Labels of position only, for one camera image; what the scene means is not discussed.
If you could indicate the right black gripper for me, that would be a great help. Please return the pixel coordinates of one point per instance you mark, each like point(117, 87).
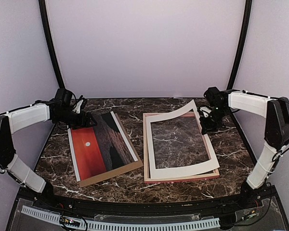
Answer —
point(206, 127)

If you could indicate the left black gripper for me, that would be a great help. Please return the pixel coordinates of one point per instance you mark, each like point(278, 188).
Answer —
point(82, 124)

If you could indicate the red and grey photo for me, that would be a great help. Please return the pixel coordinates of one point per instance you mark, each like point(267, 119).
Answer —
point(98, 149)

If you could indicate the clear acrylic sheet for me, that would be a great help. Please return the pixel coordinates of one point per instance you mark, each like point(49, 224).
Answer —
point(178, 143)

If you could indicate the white mat board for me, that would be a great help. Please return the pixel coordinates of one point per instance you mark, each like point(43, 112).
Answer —
point(149, 154)

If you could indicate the pink wooden picture frame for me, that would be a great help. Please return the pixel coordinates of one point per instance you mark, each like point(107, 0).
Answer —
point(145, 178)

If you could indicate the brown cardboard backing board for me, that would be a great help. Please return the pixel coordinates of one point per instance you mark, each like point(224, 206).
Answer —
point(132, 166)

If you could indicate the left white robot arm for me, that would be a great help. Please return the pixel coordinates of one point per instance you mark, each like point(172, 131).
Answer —
point(19, 120)

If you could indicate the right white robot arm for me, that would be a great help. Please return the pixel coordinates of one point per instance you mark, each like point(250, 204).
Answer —
point(274, 110)

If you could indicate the right small circuit board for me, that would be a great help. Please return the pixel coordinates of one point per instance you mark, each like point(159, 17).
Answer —
point(249, 215)

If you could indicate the small circuit board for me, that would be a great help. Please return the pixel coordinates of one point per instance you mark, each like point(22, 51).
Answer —
point(68, 221)
point(249, 215)

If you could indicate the left small circuit board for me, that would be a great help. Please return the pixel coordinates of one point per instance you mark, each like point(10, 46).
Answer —
point(68, 221)

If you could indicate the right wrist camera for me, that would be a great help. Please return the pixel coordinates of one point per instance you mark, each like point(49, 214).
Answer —
point(214, 96)

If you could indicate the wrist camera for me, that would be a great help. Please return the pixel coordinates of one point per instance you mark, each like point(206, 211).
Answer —
point(68, 100)
point(214, 96)

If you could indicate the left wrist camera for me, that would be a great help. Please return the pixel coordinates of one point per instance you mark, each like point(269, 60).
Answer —
point(68, 100)

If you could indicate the black front rail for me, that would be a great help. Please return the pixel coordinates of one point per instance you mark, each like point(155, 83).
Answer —
point(224, 206)

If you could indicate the white slotted cable duct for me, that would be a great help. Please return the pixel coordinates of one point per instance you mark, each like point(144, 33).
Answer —
point(121, 224)

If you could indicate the right black enclosure post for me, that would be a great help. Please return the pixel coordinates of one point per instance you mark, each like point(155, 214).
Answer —
point(241, 44)

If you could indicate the black enclosure post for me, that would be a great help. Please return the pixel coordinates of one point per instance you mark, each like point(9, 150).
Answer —
point(241, 44)
point(50, 44)

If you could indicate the left black enclosure post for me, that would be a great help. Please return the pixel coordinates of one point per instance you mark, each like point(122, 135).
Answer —
point(50, 44)

